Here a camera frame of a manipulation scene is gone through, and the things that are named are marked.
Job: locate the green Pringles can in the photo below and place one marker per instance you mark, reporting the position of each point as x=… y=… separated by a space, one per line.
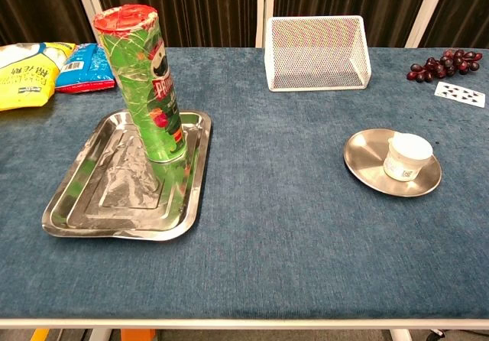
x=153 y=88

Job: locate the small white cup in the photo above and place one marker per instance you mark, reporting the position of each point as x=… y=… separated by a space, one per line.
x=407 y=153

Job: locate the blue table cloth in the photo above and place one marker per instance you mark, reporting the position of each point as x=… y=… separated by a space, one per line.
x=267 y=241

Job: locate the round stainless steel plate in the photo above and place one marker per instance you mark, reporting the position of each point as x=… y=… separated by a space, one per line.
x=366 y=157

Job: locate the rectangular stainless steel tray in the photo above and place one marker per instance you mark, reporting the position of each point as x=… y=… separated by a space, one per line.
x=114 y=203

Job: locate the blue snack bag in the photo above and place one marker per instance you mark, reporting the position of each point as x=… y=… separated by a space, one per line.
x=84 y=69

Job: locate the orange box under table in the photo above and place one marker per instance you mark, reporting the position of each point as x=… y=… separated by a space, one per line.
x=137 y=335

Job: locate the dark red grape bunch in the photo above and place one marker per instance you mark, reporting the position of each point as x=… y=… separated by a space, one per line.
x=435 y=67

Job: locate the playing card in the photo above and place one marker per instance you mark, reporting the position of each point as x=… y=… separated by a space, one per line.
x=458 y=94

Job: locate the yellow snack bag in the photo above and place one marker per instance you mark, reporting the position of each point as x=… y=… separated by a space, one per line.
x=23 y=81

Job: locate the yellow object under table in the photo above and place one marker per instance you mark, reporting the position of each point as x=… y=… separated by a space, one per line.
x=40 y=335

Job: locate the white table frame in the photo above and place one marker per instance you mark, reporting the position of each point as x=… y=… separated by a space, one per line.
x=244 y=323

